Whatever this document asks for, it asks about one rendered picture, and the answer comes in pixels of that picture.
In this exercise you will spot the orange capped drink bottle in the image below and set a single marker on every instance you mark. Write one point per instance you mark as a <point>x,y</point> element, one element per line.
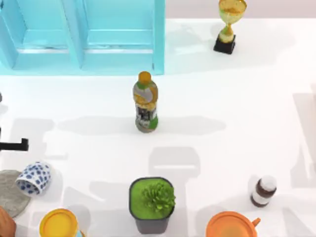
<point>145,103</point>

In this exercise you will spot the green plant in grey pot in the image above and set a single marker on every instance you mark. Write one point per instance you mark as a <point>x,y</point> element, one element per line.
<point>151,202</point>

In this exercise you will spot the light blue rack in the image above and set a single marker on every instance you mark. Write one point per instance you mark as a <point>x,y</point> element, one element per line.
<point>118,37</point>

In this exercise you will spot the gold trophy with black base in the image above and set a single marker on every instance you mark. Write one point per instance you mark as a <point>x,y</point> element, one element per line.
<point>228,27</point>

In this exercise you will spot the brown bottle with white cap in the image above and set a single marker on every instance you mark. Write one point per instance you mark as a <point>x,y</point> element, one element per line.
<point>263,191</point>

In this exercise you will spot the orange lidded cup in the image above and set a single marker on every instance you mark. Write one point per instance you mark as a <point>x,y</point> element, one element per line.
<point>230,225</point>

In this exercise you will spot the blue and white patterned cup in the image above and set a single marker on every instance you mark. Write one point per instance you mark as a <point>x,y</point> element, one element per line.
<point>34,178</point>

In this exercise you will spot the yellow lidded can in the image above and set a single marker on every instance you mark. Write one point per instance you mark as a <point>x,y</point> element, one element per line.
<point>59,224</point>

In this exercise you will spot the grey round coaster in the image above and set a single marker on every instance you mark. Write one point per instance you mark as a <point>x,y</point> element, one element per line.
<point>11,195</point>

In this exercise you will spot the brown rounded object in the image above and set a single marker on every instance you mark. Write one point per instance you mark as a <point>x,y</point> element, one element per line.
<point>6,223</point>

